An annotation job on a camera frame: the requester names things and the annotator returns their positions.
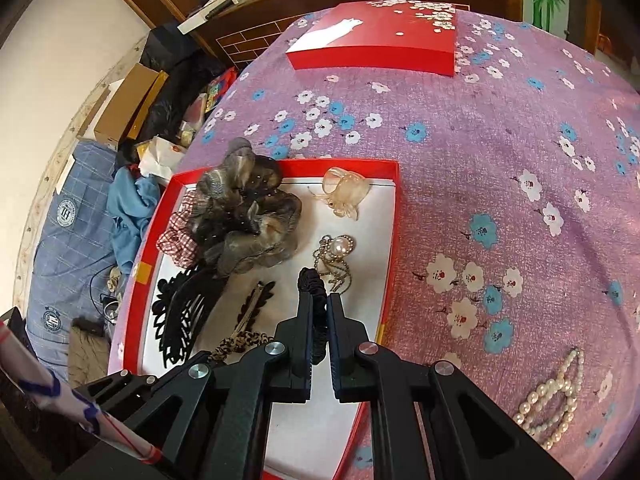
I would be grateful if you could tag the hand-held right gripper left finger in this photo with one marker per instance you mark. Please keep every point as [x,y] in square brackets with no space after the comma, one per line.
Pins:
[302,355]

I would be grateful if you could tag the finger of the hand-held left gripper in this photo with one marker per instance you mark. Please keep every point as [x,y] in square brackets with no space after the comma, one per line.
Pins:
[120,385]

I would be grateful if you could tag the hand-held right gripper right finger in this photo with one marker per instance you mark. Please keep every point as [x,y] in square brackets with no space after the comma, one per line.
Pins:
[345,360]

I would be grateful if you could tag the leopard print scrunchie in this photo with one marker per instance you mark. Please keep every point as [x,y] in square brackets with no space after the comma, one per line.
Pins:
[240,342]

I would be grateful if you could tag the black hair clip silver clasp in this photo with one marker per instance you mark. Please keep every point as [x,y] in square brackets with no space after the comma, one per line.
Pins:
[252,305]

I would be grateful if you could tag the black scrunchie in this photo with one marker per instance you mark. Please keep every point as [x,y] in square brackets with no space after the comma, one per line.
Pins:
[310,280]

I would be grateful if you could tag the red gift box white inside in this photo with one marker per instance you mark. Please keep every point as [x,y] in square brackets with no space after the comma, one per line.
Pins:
[310,435]

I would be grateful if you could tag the black hair comb clip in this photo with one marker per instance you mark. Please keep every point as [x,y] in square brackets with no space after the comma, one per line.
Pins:
[175,320]

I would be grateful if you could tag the gold pearl brooch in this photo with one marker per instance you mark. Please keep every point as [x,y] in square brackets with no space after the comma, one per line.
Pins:
[342,247]

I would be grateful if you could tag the red plaid scrunchie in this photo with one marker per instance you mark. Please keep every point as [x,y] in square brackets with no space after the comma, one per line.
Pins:
[177,240]

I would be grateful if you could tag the grey organza hair flower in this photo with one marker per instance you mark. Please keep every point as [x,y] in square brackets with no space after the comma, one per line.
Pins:
[245,210]

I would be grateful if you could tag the translucent beige claw clip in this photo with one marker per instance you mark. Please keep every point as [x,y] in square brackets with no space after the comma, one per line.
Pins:
[340,190]

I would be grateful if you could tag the brown cloth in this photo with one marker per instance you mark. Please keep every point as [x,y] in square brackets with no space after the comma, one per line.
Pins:
[85,350]

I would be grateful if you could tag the blue plaid bedding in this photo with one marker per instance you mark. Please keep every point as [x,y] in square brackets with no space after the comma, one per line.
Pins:
[65,260]

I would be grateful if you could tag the blue garment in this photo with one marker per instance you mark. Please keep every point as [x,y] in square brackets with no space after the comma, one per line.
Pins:
[135,205]

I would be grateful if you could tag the white paper bag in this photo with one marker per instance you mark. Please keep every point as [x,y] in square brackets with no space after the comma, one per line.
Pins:
[160,157]

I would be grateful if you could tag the purple floral tablecloth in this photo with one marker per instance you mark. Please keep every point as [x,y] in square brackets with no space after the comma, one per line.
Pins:
[500,160]

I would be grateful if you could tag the colourful packet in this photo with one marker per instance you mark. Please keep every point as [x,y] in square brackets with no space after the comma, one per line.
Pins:
[220,87]

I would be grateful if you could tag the cardboard box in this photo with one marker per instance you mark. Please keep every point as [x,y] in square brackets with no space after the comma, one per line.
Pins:
[130,100]

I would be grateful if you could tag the black bag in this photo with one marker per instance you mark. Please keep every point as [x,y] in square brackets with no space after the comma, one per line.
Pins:
[170,70]

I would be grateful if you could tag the red box lid white blossoms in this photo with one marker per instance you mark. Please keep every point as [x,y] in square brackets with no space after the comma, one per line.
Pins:
[380,40]

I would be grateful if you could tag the wooden counter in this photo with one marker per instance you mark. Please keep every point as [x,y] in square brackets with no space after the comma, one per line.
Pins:
[260,35]

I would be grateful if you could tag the white flat box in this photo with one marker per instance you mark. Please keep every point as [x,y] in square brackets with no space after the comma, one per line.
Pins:
[200,20]

